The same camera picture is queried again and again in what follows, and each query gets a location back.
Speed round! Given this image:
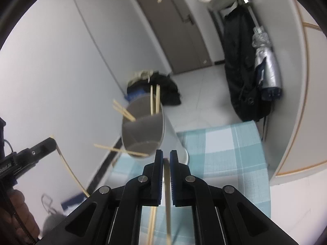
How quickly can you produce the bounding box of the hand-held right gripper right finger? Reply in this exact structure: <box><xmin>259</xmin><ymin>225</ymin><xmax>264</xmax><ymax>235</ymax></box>
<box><xmin>169</xmin><ymin>150</ymin><xmax>292</xmax><ymax>245</ymax></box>

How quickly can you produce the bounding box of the blue floor tape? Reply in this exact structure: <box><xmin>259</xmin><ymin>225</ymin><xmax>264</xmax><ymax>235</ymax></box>
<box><xmin>61</xmin><ymin>193</ymin><xmax>88</xmax><ymax>210</ymax></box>

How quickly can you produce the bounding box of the teal checkered tablecloth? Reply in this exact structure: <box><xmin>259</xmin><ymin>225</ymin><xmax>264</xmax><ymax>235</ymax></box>
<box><xmin>110</xmin><ymin>120</ymin><xmax>271</xmax><ymax>245</ymax></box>

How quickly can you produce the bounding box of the person's left hand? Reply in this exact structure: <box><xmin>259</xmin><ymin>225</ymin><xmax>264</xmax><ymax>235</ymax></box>
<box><xmin>0</xmin><ymin>191</ymin><xmax>40</xmax><ymax>242</ymax></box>

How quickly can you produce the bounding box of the black hanging coat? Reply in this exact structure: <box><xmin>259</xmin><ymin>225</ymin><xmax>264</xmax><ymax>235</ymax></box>
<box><xmin>223</xmin><ymin>5</ymin><xmax>271</xmax><ymax>122</ymax></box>

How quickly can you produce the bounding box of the beige cloth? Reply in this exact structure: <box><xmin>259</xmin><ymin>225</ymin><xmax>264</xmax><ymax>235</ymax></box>
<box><xmin>128</xmin><ymin>69</ymin><xmax>155</xmax><ymax>86</ymax></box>

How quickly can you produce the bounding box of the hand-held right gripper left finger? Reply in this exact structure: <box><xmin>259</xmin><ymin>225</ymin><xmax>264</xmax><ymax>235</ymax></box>
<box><xmin>38</xmin><ymin>149</ymin><xmax>165</xmax><ymax>245</ymax></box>

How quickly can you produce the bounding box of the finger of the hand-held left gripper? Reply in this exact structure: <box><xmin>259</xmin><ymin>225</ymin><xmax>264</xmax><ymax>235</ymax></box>
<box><xmin>14</xmin><ymin>137</ymin><xmax>57</xmax><ymax>176</ymax></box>

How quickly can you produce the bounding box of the black bag on floor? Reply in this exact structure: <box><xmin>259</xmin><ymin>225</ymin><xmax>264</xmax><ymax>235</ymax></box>
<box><xmin>127</xmin><ymin>74</ymin><xmax>182</xmax><ymax>106</ymax></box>

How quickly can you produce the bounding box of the white cylindrical utensil holder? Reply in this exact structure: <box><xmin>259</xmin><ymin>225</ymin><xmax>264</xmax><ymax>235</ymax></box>
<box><xmin>121</xmin><ymin>94</ymin><xmax>189</xmax><ymax>165</ymax></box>

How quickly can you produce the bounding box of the white wardrobe with gold trim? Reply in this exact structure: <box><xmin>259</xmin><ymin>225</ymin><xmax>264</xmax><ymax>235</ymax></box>
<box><xmin>271</xmin><ymin>0</ymin><xmax>327</xmax><ymax>182</ymax></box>

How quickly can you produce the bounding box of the grey door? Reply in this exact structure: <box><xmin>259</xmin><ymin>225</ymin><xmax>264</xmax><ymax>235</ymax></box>
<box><xmin>135</xmin><ymin>0</ymin><xmax>212</xmax><ymax>75</ymax></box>

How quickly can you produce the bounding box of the blue bag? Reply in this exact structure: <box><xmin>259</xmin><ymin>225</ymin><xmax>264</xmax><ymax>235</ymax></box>
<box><xmin>126</xmin><ymin>88</ymin><xmax>145</xmax><ymax>101</ymax></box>

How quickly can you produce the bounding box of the silver folded umbrella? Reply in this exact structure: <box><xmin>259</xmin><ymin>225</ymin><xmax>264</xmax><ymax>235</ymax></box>
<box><xmin>252</xmin><ymin>26</ymin><xmax>283</xmax><ymax>100</ymax></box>

